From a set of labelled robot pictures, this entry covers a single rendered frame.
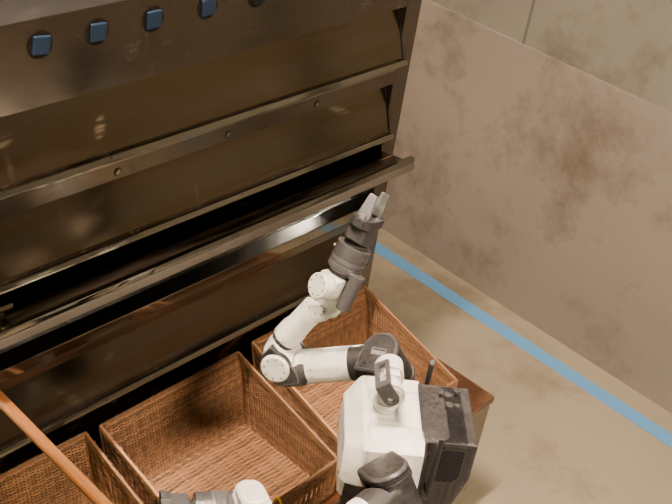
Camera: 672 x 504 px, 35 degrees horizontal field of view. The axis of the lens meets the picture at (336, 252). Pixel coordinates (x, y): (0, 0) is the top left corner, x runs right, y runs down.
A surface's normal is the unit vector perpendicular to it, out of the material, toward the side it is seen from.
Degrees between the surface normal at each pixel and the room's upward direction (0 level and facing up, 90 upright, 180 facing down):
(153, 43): 90
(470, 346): 0
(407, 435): 0
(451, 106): 90
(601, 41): 90
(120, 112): 70
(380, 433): 0
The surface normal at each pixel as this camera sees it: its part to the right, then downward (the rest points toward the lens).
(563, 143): -0.70, 0.31
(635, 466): 0.14, -0.83
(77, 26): 0.73, 0.46
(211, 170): 0.73, 0.15
